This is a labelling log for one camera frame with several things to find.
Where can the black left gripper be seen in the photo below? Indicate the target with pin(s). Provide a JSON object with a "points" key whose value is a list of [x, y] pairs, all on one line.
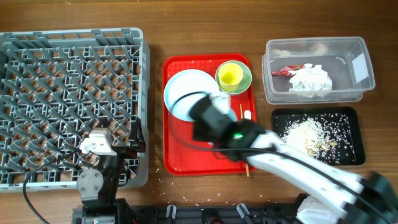
{"points": [[137, 144]]}

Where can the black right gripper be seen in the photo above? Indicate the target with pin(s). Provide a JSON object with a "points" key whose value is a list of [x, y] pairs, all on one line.
{"points": [[199, 134]]}

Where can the white plastic fork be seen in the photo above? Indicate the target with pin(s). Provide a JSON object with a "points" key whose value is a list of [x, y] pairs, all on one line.
{"points": [[247, 115]]}

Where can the wooden chopstick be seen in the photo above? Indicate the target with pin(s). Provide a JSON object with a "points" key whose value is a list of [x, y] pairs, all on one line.
{"points": [[242, 117]]}

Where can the small light blue bowl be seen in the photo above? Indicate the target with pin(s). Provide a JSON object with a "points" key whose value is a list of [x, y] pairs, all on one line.
{"points": [[222, 102]]}

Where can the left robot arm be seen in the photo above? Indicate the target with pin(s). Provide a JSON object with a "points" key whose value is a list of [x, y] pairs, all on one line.
{"points": [[98, 186]]}

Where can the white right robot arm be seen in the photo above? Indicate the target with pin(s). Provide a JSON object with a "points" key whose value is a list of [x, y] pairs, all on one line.
{"points": [[334, 195]]}

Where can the grey dishwasher rack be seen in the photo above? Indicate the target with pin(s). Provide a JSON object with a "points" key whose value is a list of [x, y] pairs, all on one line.
{"points": [[56, 87]]}

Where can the clear plastic waste bin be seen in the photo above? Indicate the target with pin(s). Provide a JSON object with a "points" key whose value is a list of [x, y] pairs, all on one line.
{"points": [[346, 59]]}

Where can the red serving tray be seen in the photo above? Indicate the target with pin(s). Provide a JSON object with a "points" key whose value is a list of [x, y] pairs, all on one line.
{"points": [[180, 159]]}

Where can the large light blue plate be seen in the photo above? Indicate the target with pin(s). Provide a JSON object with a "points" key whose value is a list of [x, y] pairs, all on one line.
{"points": [[184, 89]]}

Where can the green bowl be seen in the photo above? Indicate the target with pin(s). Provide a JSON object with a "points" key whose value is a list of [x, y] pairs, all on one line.
{"points": [[245, 82]]}

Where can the yellow cup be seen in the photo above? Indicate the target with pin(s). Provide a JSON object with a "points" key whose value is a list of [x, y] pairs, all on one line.
{"points": [[230, 76]]}

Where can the red snack wrapper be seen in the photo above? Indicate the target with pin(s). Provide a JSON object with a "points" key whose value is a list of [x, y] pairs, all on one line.
{"points": [[287, 71]]}

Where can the pile of rice scraps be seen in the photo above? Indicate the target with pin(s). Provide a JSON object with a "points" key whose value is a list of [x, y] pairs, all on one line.
{"points": [[309, 137]]}

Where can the crumpled white paper napkin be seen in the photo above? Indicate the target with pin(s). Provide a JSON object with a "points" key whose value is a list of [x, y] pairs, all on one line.
{"points": [[310, 78]]}

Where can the black plastic tray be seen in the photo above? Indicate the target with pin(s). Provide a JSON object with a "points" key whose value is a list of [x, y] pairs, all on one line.
{"points": [[341, 122]]}

